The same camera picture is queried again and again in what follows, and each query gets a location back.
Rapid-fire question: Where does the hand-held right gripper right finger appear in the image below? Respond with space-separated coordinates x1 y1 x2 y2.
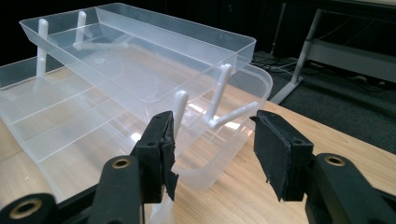
250 109 315 202

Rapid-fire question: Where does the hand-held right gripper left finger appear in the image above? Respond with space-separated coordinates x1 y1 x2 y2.
130 110 179 204

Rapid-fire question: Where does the clear plastic storage box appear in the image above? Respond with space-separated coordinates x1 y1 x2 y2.
0 55 275 224

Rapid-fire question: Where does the clear plastic tray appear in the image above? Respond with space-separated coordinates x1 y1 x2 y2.
19 2 257 115

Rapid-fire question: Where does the thin metal pole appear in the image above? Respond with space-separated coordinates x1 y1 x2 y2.
270 2 288 55

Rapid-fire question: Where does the bundle of floor cables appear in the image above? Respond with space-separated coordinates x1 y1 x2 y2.
251 50 300 74

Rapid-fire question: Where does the grey metal desk frame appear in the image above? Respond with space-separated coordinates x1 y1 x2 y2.
269 8 396 105

